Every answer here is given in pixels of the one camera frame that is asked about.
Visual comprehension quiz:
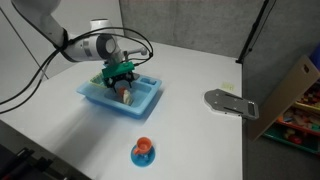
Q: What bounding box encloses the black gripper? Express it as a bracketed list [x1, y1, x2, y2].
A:
[104, 70, 136, 95]

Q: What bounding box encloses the blue toy sink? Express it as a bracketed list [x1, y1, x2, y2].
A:
[75, 73, 163, 120]

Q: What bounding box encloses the cream toy sponge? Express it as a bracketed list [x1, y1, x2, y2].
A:
[121, 89, 133, 106]

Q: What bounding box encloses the yellow dish rack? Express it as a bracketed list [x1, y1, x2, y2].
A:
[89, 74, 105, 88]

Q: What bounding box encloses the grey toy faucet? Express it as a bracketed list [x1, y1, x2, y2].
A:
[123, 47, 148, 61]

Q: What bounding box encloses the blue toy saucer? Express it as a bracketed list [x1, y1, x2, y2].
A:
[130, 143, 156, 168]

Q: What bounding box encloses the yellow sticky note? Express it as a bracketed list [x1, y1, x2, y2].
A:
[221, 81, 236, 92]

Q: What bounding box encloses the grey metal mounting plate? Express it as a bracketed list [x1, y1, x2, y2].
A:
[203, 88, 260, 121]

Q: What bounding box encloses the black vertical pole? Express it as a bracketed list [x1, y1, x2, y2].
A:
[235, 0, 270, 65]

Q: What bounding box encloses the wooden toy storage shelf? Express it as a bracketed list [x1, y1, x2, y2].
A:
[248, 43, 320, 156]

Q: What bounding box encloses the orange teacup with handle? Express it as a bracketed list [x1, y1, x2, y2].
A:
[133, 136, 154, 156]

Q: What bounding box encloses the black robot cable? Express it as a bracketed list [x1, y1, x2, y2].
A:
[0, 26, 155, 115]

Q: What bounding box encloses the black equipment frame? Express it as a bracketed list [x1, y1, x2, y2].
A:
[0, 119, 93, 180]

